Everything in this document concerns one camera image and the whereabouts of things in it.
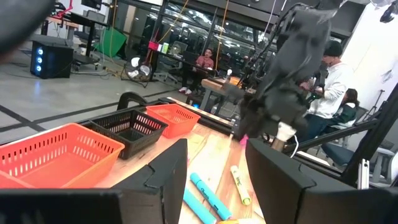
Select blue office chair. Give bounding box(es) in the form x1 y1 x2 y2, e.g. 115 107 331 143
322 141 398 184

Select yellow-green highlighter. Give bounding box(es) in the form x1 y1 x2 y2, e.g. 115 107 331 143
229 164 252 206

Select black blurred wrist cable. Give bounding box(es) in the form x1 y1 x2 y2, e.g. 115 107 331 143
0 0 56 63

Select green board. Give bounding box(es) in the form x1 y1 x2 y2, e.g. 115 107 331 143
93 27 127 58

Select black tripod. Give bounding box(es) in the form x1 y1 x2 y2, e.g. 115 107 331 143
362 89 386 122

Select brass lamp with white bulb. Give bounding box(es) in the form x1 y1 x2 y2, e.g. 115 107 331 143
271 121 298 152

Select orange highlighter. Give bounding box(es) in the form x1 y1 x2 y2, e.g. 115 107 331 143
217 218 265 224

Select wooden side table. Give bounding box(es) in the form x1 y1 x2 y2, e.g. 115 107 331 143
200 77 249 110

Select computer tower blue lights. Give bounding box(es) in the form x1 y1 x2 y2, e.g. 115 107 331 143
30 40 75 80

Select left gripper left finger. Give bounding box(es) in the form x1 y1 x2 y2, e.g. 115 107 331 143
111 139 188 224

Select black monitor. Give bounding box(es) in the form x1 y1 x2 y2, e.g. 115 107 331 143
80 0 103 11

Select wooden workbench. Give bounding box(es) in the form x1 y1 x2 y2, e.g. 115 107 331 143
40 12 108 58

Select red desk lamp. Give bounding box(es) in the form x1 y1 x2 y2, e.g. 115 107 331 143
52 0 75 19

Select white lamp cable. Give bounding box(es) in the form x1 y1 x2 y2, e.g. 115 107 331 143
290 135 300 159

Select black floor fan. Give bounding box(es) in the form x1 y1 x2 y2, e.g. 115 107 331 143
124 55 153 83

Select blue Sharpie highlighter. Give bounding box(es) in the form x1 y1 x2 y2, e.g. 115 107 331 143
190 172 233 221
182 187 218 224

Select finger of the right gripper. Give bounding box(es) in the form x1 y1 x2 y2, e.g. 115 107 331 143
236 93 259 139
256 118 277 139

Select black office desk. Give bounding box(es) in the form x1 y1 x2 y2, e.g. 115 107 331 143
149 46 218 82

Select orange plastic basket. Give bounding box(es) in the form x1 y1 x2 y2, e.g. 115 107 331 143
145 103 201 139
0 123 126 190

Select black plastic basket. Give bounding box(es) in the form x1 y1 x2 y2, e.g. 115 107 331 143
81 108 169 161

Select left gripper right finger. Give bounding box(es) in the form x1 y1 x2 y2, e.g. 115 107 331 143
245 139 317 224

